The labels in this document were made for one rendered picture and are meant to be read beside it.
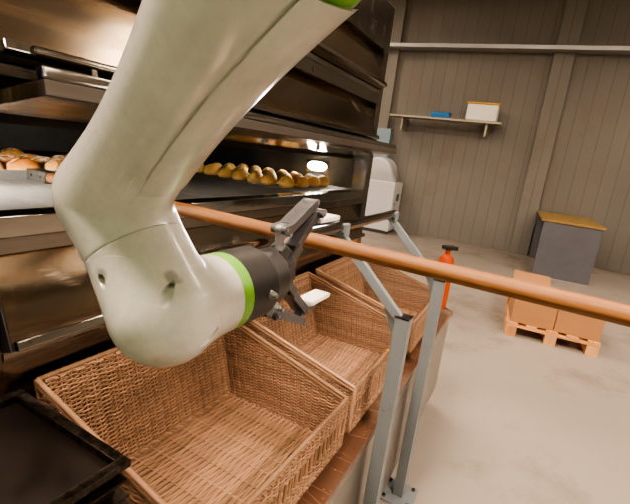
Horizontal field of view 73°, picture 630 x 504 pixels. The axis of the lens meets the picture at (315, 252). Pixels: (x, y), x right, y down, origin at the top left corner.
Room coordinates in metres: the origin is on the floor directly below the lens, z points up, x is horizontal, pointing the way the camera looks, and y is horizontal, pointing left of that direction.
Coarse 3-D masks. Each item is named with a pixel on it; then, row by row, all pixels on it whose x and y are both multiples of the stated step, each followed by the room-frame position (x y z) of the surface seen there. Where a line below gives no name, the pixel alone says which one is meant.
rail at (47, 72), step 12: (36, 72) 0.68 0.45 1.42; (48, 72) 0.68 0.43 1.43; (60, 72) 0.69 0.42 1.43; (72, 72) 0.71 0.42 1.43; (84, 84) 0.73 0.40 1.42; (96, 84) 0.75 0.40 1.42; (108, 84) 0.77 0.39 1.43; (264, 120) 1.20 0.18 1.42; (276, 120) 1.25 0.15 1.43; (324, 132) 1.52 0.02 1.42; (336, 132) 1.61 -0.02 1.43; (384, 144) 2.11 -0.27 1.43
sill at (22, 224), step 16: (304, 192) 1.84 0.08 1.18; (320, 192) 1.93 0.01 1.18; (336, 192) 2.03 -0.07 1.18; (352, 192) 2.20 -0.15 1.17; (48, 208) 0.86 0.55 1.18; (208, 208) 1.23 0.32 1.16; (224, 208) 1.29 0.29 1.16; (240, 208) 1.37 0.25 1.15; (256, 208) 1.45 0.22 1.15; (0, 224) 0.74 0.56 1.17; (16, 224) 0.76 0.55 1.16; (32, 224) 0.79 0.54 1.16; (48, 224) 0.81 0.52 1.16
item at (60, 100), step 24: (0, 96) 0.72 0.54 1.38; (24, 96) 0.69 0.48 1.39; (48, 96) 0.67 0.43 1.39; (72, 96) 0.71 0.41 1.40; (96, 96) 0.74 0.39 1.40; (72, 120) 0.89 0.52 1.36; (240, 120) 1.10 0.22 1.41; (264, 144) 1.53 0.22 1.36; (288, 144) 1.57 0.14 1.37; (312, 144) 1.60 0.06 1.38; (336, 144) 1.63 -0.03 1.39; (360, 144) 1.82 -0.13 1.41
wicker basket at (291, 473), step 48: (240, 336) 1.19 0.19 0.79; (48, 384) 0.78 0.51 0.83; (144, 384) 0.96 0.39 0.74; (192, 384) 1.09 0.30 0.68; (288, 384) 1.11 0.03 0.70; (96, 432) 0.69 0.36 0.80; (144, 432) 0.93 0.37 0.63; (192, 432) 1.00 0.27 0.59; (240, 432) 1.02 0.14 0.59; (288, 432) 1.05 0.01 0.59; (336, 432) 0.99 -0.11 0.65; (144, 480) 0.82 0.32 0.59; (192, 480) 0.84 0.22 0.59; (240, 480) 0.85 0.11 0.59; (288, 480) 0.77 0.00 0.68
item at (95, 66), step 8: (32, 48) 0.71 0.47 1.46; (40, 48) 0.71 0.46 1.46; (40, 56) 0.71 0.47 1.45; (48, 56) 0.72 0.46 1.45; (56, 56) 0.73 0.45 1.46; (64, 56) 0.74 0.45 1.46; (72, 56) 0.76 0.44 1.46; (72, 64) 0.76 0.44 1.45; (80, 64) 0.77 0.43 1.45; (88, 64) 0.78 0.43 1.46; (96, 64) 0.80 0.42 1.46; (104, 64) 0.81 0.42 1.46; (88, 72) 0.79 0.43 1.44; (96, 72) 0.79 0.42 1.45; (104, 72) 0.82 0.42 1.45; (112, 72) 0.83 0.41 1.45
